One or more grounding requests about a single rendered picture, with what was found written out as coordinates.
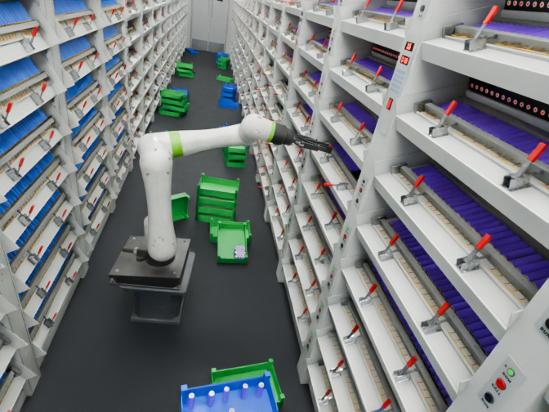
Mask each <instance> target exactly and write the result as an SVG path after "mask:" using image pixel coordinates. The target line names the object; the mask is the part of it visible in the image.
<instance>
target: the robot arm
mask: <svg viewBox="0 0 549 412"><path fill-rule="evenodd" d="M256 140H262V141H268V142H270V143H273V144H274V145H273V147H275V146H276V145H277V146H278V145H282V144H284V145H286V146H290V145H291V144H292V143H294V144H295V145H297V146H299V147H300V148H305V149H308V150H314V151H316V152H317V151H318V150H319V151H323V152H325V153H329V154H331V152H332V150H333V148H332V147H329V144H326V143H323V142H321V141H318V139H314V138H311V137H307V136H304V135H301V134H299V133H297V132H294V130H293V129H291V128H287V126H286V125H284V124H283V123H276V122H274V121H270V120H269V119H265V118H263V117H261V116H260V115H259V114H249V115H247V116H246V117H245V118H244V119H243V121H242V123H240V124H236V125H233V126H229V127H224V128H214V129H207V130H193V131H172V132H154V133H148V134H145V135H144V136H142V137H141V138H140V139H139V141H138V142H137V151H138V153H139V155H140V167H141V173H142V177H143V181H144V185H145V194H146V201H147V208H148V216H147V217H146V218H145V220H144V228H145V242H142V243H141V245H140V246H139V247H136V248H134V249H129V248H123V252H127V253H133V254H134V255H135V256H136V261H137V262H142V261H144V260H145V262H146V263H147V264H148V265H150V266H156V267H160V266H167V265H169V264H171V263H172V262H173V261H174V260H175V257H176V251H177V242H176V236H175V231H174V226H173V220H172V197H171V188H172V159H174V158H178V157H181V156H185V155H191V154H194V153H197V152H200V151H205V150H211V149H216V148H222V147H229V146H250V145H252V144H253V143H254V142H255V141H256Z"/></svg>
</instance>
